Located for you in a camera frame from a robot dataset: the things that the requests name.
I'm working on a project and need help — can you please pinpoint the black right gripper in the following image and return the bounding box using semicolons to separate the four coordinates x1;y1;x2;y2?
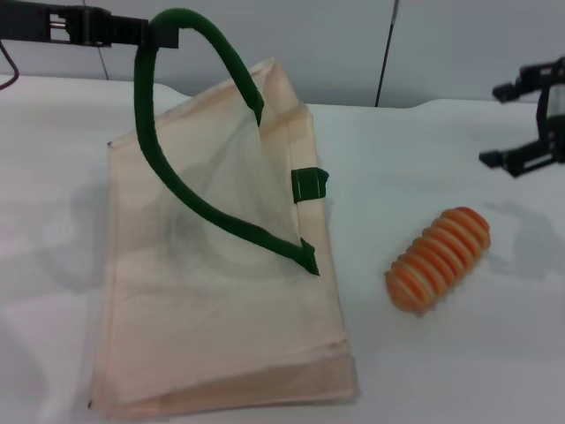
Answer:
478;56;565;179

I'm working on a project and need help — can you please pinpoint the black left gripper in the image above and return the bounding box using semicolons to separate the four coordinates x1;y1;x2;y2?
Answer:
0;3;180;49

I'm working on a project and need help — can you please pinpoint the orange ridged bread loaf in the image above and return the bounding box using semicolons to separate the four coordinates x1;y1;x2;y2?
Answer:
383;205;492;316

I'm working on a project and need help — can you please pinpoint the cream handbag with green handle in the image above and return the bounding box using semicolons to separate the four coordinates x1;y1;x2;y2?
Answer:
87;7;358;421

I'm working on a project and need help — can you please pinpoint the thin dark background pole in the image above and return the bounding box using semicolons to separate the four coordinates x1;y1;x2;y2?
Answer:
374;0;401;108

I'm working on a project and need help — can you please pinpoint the dark left arm cable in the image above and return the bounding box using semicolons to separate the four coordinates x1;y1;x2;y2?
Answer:
0;39;21;92

